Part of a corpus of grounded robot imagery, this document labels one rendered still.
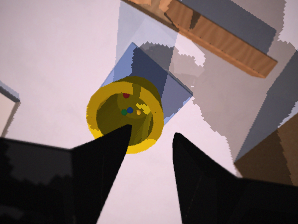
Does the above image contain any yellow cup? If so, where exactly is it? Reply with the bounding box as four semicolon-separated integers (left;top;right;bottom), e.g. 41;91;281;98
86;76;164;154

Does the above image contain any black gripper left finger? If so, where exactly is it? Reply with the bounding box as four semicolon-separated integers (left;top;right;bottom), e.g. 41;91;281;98
0;124;132;224

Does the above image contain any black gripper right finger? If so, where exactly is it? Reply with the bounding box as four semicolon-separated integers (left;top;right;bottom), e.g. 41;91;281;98
172;132;298;224

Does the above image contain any brown wooden bar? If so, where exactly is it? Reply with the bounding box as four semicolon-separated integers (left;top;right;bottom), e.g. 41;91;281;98
121;0;278;78

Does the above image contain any dark red marble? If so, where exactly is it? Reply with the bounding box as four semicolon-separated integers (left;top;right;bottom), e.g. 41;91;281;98
123;93;130;98

